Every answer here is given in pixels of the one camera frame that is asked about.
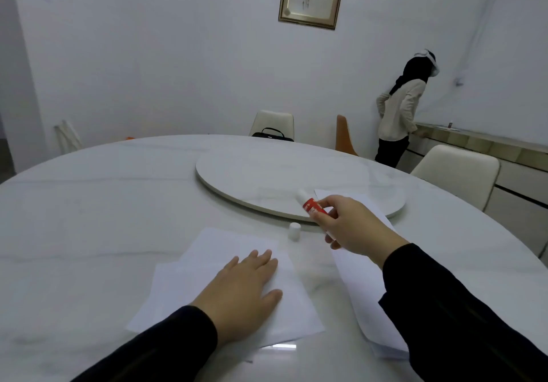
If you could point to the person's right thumb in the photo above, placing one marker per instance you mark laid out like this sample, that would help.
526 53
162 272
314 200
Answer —
332 200

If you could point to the person's right forearm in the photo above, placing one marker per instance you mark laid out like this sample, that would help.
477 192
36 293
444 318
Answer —
454 322

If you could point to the white dining chair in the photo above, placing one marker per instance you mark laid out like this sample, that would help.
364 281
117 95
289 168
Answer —
458 172
68 137
272 120

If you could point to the stack of white paper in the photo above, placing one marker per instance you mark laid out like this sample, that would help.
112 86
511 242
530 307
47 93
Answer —
364 292

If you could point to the person's left middle finger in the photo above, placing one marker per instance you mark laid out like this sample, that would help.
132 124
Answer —
260 262

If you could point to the white sideboard cabinet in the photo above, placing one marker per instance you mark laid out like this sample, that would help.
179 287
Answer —
518 180

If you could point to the person's left thumb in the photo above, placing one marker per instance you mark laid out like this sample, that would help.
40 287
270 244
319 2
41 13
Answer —
269 302

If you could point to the person's left forearm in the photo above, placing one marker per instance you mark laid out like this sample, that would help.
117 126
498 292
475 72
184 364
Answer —
162 351

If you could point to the red and white glue stick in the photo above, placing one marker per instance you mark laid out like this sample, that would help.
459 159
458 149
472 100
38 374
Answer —
311 204

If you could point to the person's right hand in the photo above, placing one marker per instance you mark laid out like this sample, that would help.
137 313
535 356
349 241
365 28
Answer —
357 230

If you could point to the black handbag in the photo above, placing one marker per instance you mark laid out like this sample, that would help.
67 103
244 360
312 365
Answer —
272 135

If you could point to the person's left hand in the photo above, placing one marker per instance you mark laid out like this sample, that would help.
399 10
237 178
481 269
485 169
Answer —
233 298

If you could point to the white paper sheet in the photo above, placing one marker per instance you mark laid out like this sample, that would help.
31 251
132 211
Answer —
147 309
295 304

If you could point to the white glue stick cap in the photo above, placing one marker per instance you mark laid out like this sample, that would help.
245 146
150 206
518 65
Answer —
293 231

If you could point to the round marble turntable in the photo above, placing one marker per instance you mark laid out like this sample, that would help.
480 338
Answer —
265 176

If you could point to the person's left little finger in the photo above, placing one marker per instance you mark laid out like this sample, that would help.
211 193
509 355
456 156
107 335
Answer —
230 266

